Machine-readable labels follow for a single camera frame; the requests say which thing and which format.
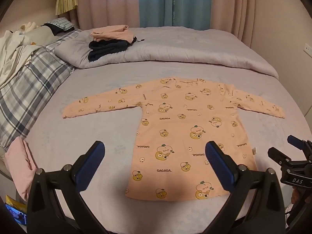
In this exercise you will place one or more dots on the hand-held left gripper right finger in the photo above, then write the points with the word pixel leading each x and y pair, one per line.
pixel 217 165

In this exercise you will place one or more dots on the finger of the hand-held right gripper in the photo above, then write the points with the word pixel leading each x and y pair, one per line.
pixel 277 157
pixel 296 140

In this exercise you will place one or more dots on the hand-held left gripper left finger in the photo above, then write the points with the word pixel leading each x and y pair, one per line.
pixel 91 165

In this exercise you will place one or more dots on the peach cartoon-print shirt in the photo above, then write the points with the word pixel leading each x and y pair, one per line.
pixel 175 126

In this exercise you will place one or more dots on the person's right hand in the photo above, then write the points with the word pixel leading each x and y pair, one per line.
pixel 297 195

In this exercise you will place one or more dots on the lilac bed sheet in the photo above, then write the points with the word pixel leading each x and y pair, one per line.
pixel 97 131

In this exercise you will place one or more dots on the folded pink cloth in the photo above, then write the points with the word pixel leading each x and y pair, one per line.
pixel 19 165

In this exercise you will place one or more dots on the plaid blanket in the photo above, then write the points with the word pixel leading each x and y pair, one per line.
pixel 29 85

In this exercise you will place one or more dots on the folded navy garment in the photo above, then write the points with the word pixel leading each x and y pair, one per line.
pixel 104 48

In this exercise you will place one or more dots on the grey quilt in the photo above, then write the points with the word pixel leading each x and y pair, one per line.
pixel 182 46

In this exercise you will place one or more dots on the folded plain peach garment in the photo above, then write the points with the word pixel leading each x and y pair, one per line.
pixel 109 33

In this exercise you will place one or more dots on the dark cloth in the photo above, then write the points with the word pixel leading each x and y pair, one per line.
pixel 59 30

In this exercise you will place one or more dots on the white crumpled cloth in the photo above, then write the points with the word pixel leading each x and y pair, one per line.
pixel 12 51

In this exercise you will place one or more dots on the beige pillow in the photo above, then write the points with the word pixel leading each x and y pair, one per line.
pixel 41 35

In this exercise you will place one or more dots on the pink curtain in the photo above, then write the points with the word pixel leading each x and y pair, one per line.
pixel 104 2
pixel 243 4

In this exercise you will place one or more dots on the striped pillow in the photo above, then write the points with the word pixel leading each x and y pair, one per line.
pixel 62 22

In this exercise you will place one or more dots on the cream plush toy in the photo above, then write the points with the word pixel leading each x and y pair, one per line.
pixel 28 26

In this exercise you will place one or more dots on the blue curtain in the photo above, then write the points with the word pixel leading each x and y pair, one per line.
pixel 175 2

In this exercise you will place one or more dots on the white wall socket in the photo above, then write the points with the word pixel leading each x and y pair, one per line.
pixel 307 51

